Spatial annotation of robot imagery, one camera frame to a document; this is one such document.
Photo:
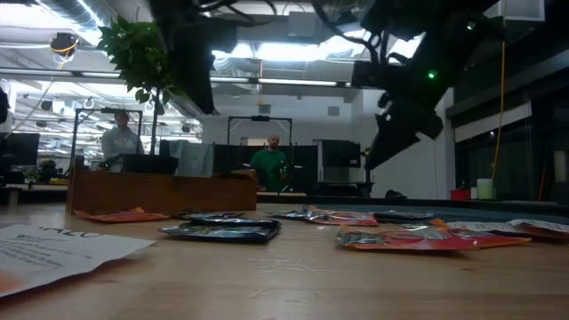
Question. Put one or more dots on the red container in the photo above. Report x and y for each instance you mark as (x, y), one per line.
(460, 194)

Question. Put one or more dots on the black monitor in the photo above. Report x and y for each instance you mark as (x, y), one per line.
(20, 149)
(341, 153)

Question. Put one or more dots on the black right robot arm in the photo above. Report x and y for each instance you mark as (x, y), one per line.
(422, 18)

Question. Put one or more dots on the black partition panel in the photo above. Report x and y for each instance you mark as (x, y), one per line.
(306, 169)

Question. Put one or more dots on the black aluminium table frame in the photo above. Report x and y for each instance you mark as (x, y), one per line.
(289, 198)

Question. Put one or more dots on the long ceiling lamp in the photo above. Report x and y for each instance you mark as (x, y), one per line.
(293, 82)
(95, 74)

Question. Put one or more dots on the black side table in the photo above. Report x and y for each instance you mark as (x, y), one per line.
(342, 189)

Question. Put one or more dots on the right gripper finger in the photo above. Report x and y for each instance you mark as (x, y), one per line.
(406, 133)
(387, 129)

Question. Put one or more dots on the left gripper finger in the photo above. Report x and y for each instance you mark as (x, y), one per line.
(208, 80)
(189, 75)

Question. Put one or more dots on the white ceiling air duct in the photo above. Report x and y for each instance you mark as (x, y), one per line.
(524, 9)

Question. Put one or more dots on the grey cloth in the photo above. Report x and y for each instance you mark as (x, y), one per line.
(193, 157)

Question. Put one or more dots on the person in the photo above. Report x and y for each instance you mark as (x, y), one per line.
(269, 166)
(120, 142)

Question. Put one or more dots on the green leafy plant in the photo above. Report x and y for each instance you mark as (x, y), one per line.
(133, 58)

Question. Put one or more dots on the grey ventilation box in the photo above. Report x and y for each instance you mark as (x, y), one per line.
(302, 24)

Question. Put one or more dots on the black camera stand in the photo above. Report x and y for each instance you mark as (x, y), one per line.
(367, 166)

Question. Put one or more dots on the pale green cup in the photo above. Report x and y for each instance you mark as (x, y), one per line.
(484, 189)

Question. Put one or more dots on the black robot station frame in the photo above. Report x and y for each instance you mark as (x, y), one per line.
(106, 110)
(260, 118)

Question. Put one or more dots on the wooden three-compartment tray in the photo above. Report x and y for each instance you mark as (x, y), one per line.
(169, 193)

